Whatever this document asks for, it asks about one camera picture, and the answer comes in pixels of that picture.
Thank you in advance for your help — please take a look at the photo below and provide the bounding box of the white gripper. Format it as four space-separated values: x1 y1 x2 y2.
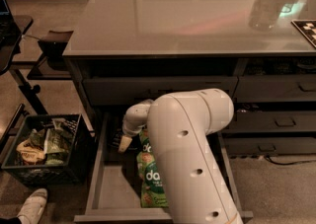
118 116 146 153

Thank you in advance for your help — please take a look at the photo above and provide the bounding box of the dark blue Kettle chip bag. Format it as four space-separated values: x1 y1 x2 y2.
110 128 123 148

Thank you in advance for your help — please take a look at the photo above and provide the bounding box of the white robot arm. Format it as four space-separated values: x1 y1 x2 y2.
122 89 243 224

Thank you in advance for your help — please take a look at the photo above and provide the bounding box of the green Dang bag middle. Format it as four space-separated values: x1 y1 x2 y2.
139 129 152 153

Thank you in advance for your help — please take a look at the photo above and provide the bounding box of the green dang bag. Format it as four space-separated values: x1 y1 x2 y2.
139 129 152 153
136 152 168 208

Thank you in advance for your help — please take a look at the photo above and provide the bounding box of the grey top left drawer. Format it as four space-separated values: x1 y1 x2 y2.
82 76 238 106

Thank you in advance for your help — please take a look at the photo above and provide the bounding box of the open grey middle drawer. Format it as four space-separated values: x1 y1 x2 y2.
73 109 254 224

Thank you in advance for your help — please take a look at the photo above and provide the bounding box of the green Dang bag front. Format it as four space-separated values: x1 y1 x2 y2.
136 152 168 208

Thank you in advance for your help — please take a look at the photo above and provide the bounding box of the green snack bag in crate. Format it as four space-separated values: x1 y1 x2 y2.
44 129 69 165

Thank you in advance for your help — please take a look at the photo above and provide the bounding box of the yellow snack bag in crate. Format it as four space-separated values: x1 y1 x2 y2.
16 139 45 165

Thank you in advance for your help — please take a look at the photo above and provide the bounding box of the grey cabinet with counter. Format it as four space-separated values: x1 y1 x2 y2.
62 0 316 157

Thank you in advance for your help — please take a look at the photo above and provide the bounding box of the grey right bottom drawer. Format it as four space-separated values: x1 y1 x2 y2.
224 137 316 156

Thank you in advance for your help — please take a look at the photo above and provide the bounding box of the grey right middle drawer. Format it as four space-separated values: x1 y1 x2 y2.
223 112 316 133

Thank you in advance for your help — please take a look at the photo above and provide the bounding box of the grey right top drawer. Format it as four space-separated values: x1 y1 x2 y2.
234 74 316 103

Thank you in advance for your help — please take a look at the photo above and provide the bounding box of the black plastic crate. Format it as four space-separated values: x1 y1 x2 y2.
2 114 92 187

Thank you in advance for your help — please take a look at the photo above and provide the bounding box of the white shoe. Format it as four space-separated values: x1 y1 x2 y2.
17 188 48 224

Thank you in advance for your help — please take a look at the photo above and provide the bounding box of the black stand with tray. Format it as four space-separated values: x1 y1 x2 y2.
0 0 76 138

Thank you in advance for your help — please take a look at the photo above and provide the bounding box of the black and white marker tag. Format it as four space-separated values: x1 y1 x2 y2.
291 20 316 48

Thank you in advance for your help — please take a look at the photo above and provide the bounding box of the black cable on floor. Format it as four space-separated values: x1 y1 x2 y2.
263 155 316 167

